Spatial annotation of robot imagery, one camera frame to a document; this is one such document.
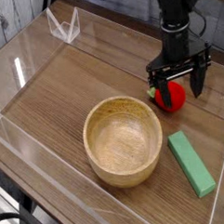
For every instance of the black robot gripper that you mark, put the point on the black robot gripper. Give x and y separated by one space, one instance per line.
179 56

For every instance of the red plush strawberry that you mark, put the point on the red plush strawberry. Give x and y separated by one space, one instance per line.
178 97

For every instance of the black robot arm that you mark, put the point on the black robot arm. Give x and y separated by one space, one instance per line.
175 16

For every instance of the light wooden bowl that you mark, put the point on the light wooden bowl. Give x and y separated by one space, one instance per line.
123 141

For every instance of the green rectangular block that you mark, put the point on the green rectangular block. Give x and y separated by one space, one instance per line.
191 164

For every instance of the clear acrylic tray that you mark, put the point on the clear acrylic tray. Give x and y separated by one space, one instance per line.
80 135

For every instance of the clear acrylic corner bracket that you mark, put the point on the clear acrylic corner bracket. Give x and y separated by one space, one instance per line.
64 31

